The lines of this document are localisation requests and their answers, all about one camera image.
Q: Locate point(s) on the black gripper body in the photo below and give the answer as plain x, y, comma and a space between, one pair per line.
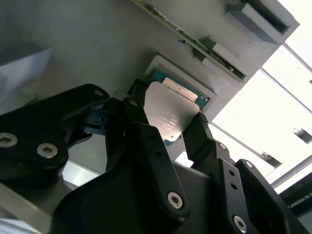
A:
122, 207

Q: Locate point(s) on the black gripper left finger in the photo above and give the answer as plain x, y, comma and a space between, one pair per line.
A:
36, 122

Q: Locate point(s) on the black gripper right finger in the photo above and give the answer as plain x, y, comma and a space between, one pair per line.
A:
231, 202

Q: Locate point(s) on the silver CPU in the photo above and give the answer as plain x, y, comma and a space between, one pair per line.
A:
168, 109

